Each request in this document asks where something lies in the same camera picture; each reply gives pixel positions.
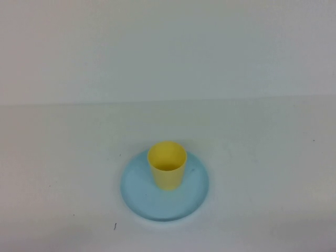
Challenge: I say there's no yellow plastic cup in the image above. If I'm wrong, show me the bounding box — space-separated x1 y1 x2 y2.
146 141 187 191

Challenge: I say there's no light blue round plate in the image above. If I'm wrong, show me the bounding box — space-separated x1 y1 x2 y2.
120 149 210 222

